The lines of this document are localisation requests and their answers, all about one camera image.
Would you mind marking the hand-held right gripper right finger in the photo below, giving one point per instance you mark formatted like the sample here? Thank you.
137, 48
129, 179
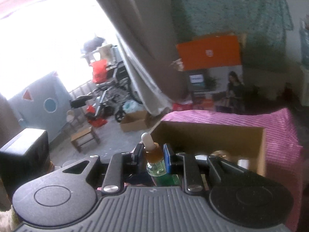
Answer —
167, 159

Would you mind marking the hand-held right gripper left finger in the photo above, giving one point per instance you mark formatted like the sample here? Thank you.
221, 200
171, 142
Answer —
138, 157

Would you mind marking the amber dropper bottle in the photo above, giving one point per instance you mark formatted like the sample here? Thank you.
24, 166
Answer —
154, 158

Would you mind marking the brown cardboard box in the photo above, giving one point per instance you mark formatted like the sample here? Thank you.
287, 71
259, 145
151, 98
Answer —
212, 135

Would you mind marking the green object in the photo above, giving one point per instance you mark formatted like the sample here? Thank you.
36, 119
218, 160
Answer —
169, 180

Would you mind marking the small cardboard box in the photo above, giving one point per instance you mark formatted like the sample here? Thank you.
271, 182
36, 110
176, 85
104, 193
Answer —
132, 123

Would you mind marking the white plastic bag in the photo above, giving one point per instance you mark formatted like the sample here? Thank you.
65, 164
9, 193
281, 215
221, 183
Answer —
131, 106

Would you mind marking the red bag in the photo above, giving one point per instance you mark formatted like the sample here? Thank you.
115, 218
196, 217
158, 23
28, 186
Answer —
96, 120
99, 71

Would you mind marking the wooden stool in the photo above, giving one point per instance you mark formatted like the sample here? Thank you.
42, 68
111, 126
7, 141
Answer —
83, 135

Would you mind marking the white sheer curtain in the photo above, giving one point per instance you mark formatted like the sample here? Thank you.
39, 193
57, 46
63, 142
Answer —
144, 89

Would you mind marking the wheelchair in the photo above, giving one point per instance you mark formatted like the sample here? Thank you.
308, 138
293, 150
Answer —
118, 75

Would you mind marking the orange printed carton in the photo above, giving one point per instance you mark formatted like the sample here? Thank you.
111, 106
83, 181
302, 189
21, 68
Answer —
210, 53

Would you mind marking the pink checkered cloth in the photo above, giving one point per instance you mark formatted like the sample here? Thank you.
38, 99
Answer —
282, 135

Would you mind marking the taupe curtain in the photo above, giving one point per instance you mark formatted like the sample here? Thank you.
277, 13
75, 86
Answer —
149, 17

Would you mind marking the green hanging cloth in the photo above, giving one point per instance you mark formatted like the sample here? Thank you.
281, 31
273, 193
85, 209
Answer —
229, 9

